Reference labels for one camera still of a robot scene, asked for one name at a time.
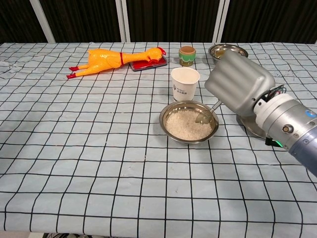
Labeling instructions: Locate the metal bowl holding rice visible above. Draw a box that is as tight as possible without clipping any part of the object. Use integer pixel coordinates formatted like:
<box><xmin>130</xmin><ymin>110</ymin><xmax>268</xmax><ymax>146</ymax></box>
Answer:
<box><xmin>159</xmin><ymin>101</ymin><xmax>220</xmax><ymax>146</ymax></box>

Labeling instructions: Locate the yellow rubber chicken toy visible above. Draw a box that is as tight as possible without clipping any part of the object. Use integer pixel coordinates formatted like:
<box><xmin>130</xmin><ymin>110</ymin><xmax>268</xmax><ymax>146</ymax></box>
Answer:
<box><xmin>66</xmin><ymin>47</ymin><xmax>167</xmax><ymax>80</ymax></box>

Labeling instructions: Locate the small green brown jar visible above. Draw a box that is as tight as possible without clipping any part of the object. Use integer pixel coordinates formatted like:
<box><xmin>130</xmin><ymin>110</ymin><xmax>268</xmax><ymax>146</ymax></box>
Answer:
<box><xmin>179</xmin><ymin>46</ymin><xmax>197</xmax><ymax>67</ymax></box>

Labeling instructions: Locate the red ink pad box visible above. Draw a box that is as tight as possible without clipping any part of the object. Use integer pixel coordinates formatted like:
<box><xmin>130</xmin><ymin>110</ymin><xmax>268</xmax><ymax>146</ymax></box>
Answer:
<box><xmin>130</xmin><ymin>56</ymin><xmax>168</xmax><ymax>72</ymax></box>

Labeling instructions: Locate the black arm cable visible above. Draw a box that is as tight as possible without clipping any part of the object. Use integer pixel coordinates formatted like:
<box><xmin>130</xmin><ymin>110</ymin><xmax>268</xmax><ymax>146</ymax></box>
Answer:
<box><xmin>265</xmin><ymin>135</ymin><xmax>283</xmax><ymax>148</ymax></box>

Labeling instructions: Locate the metal bowl holding duck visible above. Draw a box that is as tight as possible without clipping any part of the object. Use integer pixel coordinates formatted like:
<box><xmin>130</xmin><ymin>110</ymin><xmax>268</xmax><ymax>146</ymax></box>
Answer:
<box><xmin>208</xmin><ymin>44</ymin><xmax>249</xmax><ymax>65</ymax></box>

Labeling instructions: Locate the flat metal plate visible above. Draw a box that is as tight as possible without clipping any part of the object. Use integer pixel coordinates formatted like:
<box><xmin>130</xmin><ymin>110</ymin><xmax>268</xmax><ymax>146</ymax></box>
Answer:
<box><xmin>236</xmin><ymin>114</ymin><xmax>268</xmax><ymax>139</ymax></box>

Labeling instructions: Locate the blue checkered tablecloth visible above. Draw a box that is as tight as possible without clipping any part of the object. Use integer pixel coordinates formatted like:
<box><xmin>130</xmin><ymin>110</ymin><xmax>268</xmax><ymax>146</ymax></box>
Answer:
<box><xmin>0</xmin><ymin>41</ymin><xmax>317</xmax><ymax>235</ymax></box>

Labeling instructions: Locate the white paper cup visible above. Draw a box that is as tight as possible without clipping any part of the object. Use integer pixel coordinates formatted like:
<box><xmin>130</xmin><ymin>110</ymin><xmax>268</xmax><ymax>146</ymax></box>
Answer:
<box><xmin>170</xmin><ymin>67</ymin><xmax>201</xmax><ymax>102</ymax></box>

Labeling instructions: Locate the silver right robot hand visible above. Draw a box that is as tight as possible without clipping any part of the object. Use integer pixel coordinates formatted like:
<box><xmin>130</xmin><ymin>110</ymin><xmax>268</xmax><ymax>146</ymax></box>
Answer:
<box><xmin>204</xmin><ymin>50</ymin><xmax>277</xmax><ymax>118</ymax></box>

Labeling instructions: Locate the metal spoon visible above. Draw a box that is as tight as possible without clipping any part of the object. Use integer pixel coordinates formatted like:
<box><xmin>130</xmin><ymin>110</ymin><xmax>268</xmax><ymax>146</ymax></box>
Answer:
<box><xmin>195</xmin><ymin>100</ymin><xmax>223</xmax><ymax>125</ymax></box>

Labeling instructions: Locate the white metal frame post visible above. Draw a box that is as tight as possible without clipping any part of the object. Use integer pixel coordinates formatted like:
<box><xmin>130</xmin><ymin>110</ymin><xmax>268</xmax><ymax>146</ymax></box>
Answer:
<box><xmin>212</xmin><ymin>0</ymin><xmax>230</xmax><ymax>43</ymax></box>
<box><xmin>30</xmin><ymin>0</ymin><xmax>56</xmax><ymax>44</ymax></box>
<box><xmin>114</xmin><ymin>0</ymin><xmax>131</xmax><ymax>43</ymax></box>

